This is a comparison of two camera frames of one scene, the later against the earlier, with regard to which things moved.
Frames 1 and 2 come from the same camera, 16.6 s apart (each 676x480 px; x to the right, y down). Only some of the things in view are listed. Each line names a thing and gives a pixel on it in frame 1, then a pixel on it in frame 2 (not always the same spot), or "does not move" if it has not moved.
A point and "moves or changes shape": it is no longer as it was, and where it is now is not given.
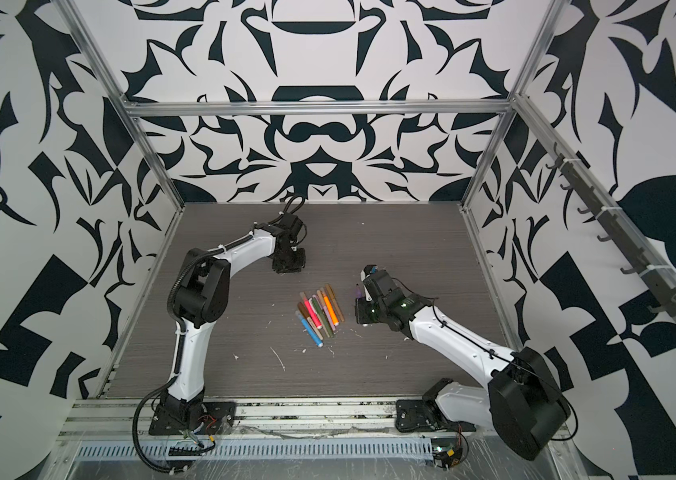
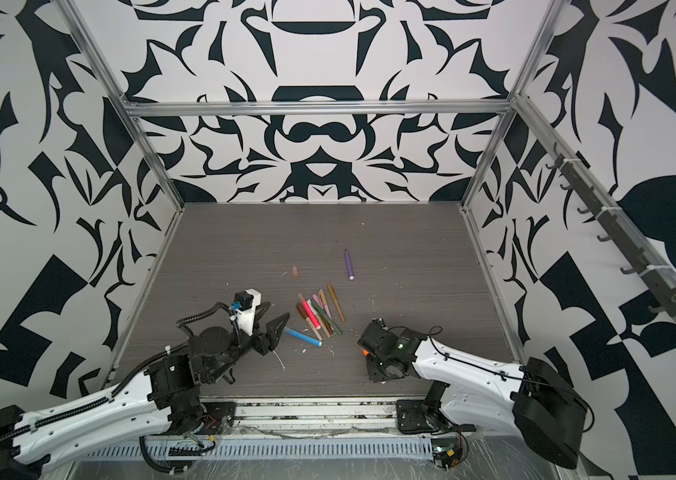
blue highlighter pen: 310,330 moves or changes shape
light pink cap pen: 327,317 does not move
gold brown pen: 335,302 does not move
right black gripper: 362,316 -> 373,375
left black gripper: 299,268 -> 259,340
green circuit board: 446,452 does not move
